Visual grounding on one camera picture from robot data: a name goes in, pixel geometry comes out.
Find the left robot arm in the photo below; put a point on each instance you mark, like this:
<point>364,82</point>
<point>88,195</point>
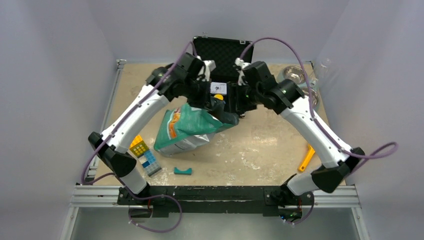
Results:
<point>189,77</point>

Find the toy brick block stack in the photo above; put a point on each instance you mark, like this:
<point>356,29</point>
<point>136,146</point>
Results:
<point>142,152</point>

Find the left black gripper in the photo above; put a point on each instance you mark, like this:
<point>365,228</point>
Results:
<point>206,102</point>

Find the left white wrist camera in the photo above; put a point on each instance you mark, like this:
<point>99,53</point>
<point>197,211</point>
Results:
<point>204,74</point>

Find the yellow plastic scoop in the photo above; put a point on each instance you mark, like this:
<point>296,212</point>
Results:
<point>307,158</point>

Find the green pet food bag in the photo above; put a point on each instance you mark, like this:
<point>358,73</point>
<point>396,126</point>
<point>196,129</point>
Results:
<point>186,128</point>

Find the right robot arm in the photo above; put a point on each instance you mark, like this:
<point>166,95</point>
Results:
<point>287,100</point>

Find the teal curved block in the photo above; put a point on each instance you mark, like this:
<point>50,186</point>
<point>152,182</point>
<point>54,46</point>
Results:
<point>178,171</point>

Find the black poker chip case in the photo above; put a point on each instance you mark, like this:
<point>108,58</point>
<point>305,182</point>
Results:
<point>224,52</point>

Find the clear glass jar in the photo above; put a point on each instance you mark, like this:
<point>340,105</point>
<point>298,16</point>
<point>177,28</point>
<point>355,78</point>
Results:
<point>322,70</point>

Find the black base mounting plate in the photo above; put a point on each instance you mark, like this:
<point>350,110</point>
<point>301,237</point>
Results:
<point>269,201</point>

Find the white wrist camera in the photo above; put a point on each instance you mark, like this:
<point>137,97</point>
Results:
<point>204,74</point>
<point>240,65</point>

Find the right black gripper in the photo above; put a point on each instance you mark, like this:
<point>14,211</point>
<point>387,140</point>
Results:
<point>235,91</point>

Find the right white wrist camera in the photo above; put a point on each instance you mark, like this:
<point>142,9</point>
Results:
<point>240,65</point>

